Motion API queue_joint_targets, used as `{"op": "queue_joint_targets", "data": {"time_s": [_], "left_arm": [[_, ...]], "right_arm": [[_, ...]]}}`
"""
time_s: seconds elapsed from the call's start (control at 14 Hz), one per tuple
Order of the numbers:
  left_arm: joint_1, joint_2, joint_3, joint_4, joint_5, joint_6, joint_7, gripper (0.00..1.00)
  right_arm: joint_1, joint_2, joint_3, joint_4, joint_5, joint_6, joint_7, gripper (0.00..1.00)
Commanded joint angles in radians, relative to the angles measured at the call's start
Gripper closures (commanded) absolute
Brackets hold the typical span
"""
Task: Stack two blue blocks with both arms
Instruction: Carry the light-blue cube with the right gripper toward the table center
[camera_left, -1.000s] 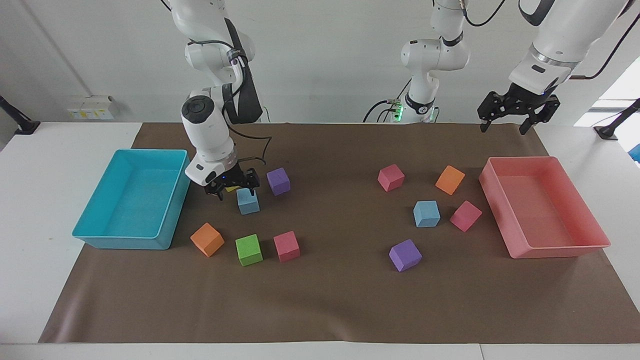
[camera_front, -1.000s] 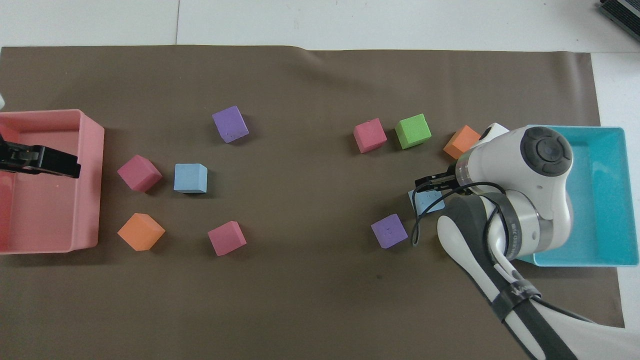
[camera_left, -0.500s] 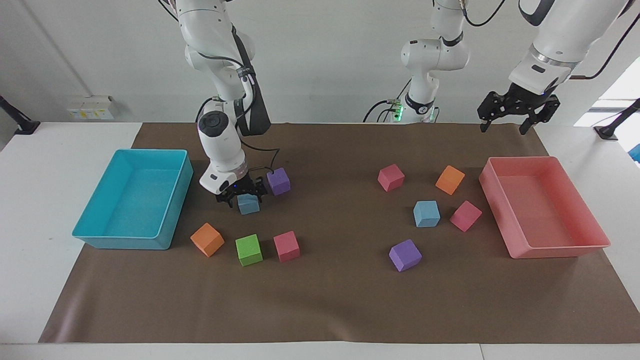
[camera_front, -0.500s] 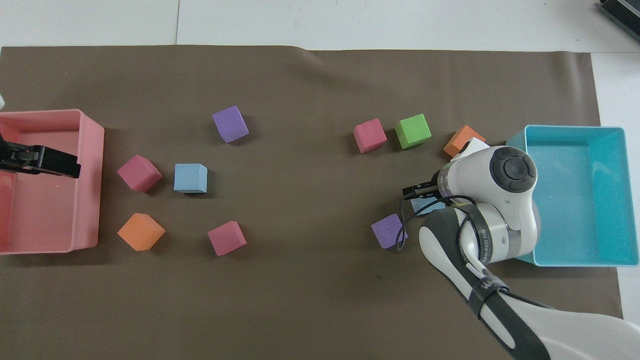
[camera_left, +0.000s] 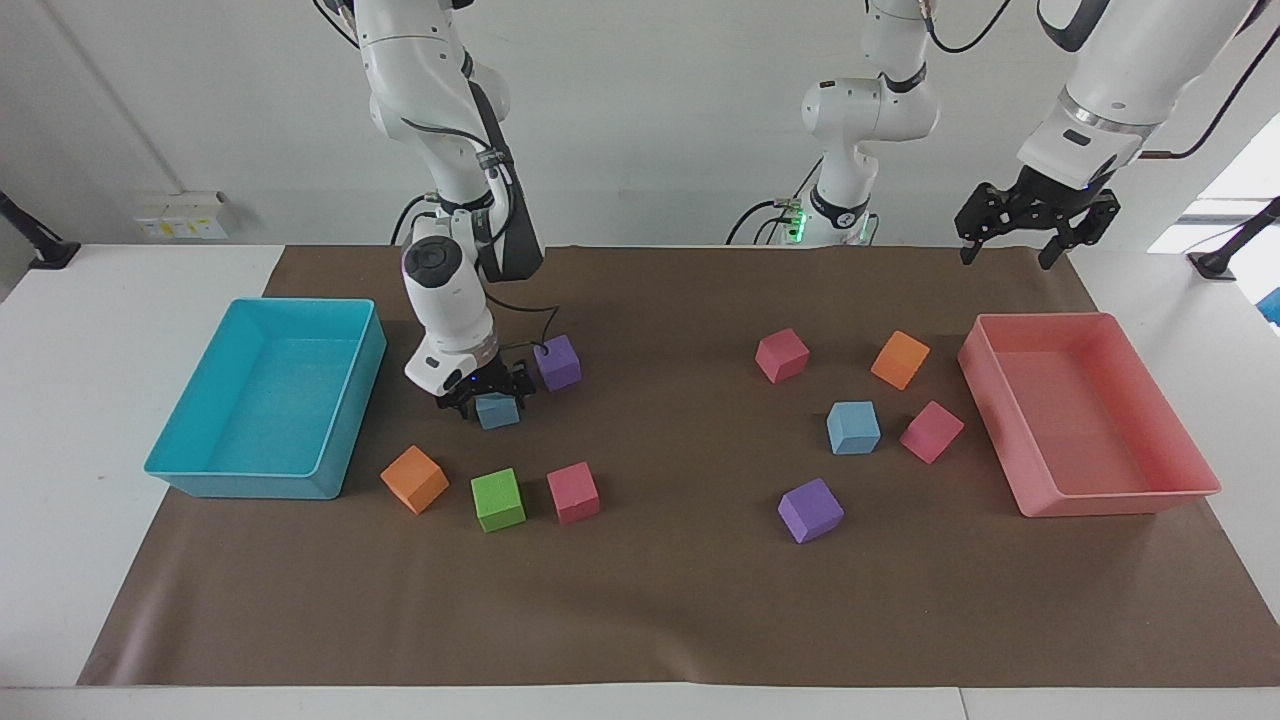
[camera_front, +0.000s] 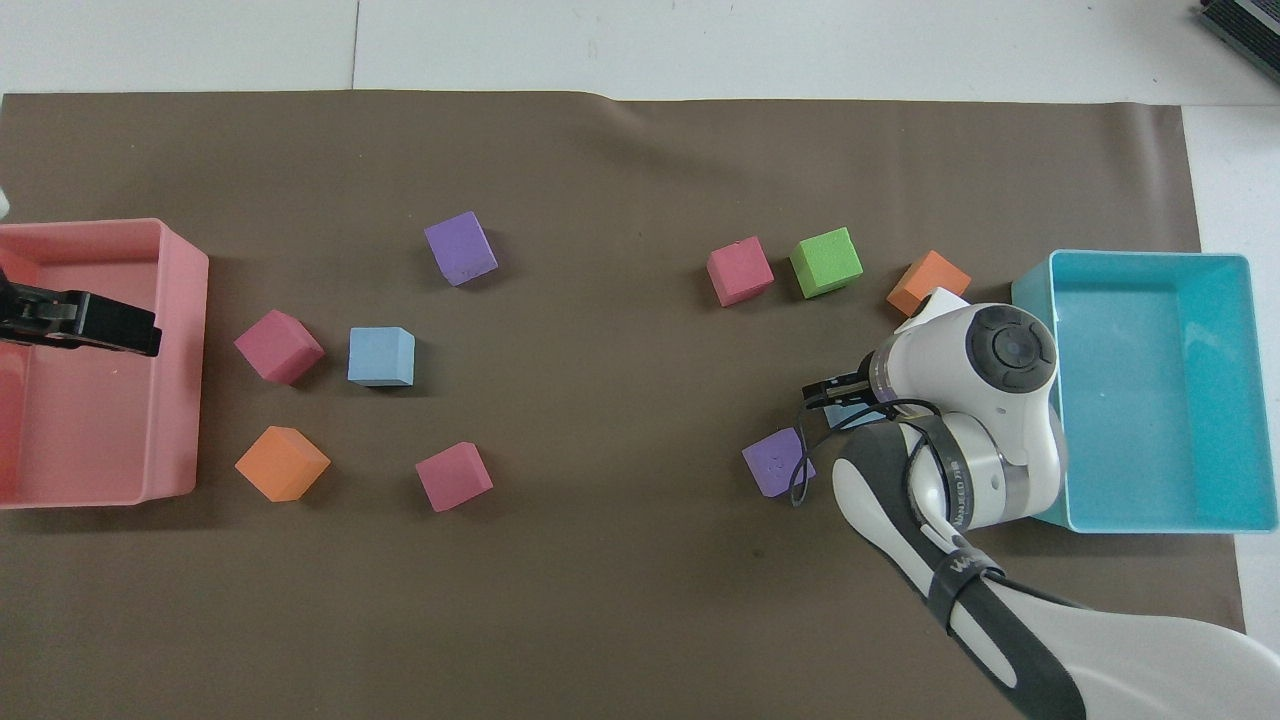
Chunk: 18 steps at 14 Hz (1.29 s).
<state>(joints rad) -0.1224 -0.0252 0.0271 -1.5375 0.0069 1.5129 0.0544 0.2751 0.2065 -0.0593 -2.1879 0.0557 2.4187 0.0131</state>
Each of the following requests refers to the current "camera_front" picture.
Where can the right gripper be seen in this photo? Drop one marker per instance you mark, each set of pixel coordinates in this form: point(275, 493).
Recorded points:
point(850, 391)

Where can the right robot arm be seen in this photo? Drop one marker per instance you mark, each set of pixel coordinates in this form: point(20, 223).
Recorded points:
point(1010, 420)

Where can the light blue foam block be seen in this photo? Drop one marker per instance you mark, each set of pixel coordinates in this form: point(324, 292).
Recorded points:
point(381, 356)
point(852, 418)

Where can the purple foam block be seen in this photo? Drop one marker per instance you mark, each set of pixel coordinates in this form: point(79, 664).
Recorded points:
point(460, 248)
point(772, 463)

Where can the green foam block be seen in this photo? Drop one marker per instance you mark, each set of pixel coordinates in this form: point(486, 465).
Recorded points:
point(826, 263)

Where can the orange foam block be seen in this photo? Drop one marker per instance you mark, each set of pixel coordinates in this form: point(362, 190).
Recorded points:
point(281, 464)
point(925, 280)

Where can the pink foam block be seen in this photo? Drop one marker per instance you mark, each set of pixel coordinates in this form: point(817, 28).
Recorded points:
point(740, 272)
point(278, 346)
point(454, 477)

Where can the cyan plastic bin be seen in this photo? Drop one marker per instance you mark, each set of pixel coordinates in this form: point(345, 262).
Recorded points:
point(1160, 400)

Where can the dark grey box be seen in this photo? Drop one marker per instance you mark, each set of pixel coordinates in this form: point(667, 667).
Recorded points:
point(1245, 22)

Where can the pink plastic bin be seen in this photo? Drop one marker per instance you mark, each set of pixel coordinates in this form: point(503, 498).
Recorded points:
point(100, 430)

